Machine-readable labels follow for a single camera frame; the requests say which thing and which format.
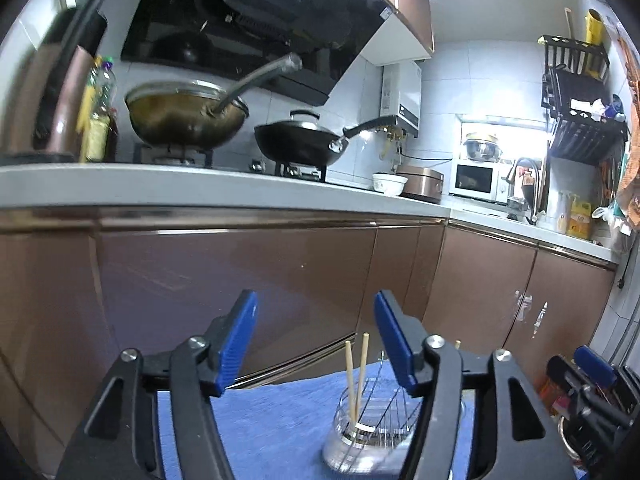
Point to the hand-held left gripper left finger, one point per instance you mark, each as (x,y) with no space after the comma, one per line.
(237,345)

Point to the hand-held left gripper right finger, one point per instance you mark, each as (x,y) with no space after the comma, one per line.
(395,345)

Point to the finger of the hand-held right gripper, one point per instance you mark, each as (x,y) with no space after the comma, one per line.
(565,375)
(595,362)

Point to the brown kitchen counter cabinets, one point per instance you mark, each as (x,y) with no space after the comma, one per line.
(225,270)

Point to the blue towel mat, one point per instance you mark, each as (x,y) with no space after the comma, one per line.
(280,425)

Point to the yellow detergent bottle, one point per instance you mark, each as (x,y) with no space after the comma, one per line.
(580,217)

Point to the white dish soap bottle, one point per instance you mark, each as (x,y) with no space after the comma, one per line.
(563,215)

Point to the white bowl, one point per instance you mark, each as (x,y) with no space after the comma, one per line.
(390,185)

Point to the brown rice cooker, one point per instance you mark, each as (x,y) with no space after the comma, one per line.
(422,182)

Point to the gas stove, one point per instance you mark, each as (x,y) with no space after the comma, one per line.
(295,172)

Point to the white microwave oven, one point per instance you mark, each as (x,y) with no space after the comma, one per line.
(475,180)

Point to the patterned hanging apron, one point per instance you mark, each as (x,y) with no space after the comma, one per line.
(631,170)

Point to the steel kitchen faucet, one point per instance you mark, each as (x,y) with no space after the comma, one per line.
(532,170)

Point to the black wok with lid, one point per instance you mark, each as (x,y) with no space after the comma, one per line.
(295,145)

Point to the steel pot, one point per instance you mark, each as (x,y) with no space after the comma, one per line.
(481,149)

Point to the brown wok with glass lid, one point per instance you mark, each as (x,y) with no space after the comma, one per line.
(180,120)

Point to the white water heater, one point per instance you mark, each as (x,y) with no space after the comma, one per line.
(402,95)

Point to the black dish rack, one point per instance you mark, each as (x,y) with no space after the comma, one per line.
(580,105)

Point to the cooking oil bottle green cap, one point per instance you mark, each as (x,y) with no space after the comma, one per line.
(99,125)

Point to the yellow cup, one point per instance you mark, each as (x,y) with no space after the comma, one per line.
(595,35)

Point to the black range hood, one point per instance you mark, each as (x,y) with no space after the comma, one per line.
(240,15)

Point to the wooden stick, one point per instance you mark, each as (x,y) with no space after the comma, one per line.
(568,22)

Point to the brown wall cabinet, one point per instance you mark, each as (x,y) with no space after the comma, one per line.
(405,5)

